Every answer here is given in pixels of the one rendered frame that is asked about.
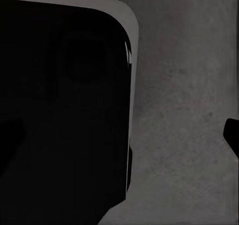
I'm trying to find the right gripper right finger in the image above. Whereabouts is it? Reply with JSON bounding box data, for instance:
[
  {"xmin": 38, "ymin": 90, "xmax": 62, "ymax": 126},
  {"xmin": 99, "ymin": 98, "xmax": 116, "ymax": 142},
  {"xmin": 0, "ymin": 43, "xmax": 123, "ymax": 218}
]
[{"xmin": 223, "ymin": 118, "xmax": 239, "ymax": 159}]

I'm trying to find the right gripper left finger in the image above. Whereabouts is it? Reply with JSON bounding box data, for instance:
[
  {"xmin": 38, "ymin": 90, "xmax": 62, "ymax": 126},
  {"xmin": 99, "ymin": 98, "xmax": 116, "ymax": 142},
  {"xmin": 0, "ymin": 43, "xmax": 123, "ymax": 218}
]
[{"xmin": 0, "ymin": 118, "xmax": 26, "ymax": 178}]

